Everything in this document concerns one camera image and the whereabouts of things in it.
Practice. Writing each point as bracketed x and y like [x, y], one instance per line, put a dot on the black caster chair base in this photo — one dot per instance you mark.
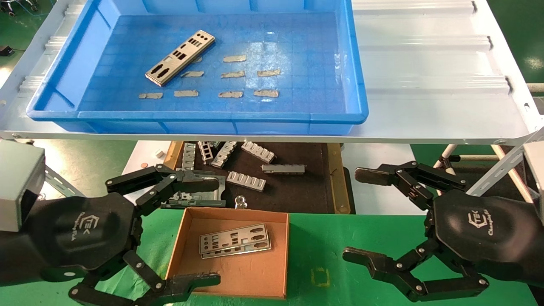
[9, 12]

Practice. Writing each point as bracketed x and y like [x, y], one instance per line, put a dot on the large gray metal plate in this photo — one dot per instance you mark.
[212, 198]

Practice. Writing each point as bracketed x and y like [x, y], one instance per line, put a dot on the shallow brown cardboard box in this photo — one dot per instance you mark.
[238, 276]

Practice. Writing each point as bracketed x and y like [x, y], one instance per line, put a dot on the pipe frame rack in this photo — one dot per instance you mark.
[444, 159]

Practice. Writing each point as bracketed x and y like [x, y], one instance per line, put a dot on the dark wood-framed tray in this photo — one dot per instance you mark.
[293, 191]

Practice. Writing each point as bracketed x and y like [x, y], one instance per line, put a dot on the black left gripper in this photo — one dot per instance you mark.
[80, 233]

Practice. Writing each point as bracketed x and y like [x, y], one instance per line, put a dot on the blue plastic tray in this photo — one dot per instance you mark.
[297, 51]

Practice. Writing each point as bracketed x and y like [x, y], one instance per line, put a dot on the green cloth mat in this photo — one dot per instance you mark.
[323, 246]

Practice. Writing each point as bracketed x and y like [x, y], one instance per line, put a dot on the gray left wrist camera box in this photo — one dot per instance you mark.
[17, 182]

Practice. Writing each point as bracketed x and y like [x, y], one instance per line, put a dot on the long gray metal bar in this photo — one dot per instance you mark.
[282, 168]

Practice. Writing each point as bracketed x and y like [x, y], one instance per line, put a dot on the perforated metal angle strut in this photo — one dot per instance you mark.
[59, 180]
[505, 163]

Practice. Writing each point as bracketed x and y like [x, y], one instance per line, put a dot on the slotted metal bracket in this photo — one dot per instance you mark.
[246, 181]
[258, 151]
[188, 156]
[206, 153]
[224, 155]

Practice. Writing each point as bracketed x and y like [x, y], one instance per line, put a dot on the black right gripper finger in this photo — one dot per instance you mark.
[365, 258]
[378, 175]

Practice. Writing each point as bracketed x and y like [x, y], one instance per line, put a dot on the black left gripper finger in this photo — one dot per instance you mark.
[195, 183]

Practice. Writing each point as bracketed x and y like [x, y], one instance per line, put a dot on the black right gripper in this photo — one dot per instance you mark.
[488, 233]

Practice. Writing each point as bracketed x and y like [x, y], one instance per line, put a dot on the gray right wrist camera box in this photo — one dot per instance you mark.
[536, 170]

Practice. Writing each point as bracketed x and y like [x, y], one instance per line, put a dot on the gray wrist camera box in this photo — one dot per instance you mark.
[17, 182]
[536, 170]

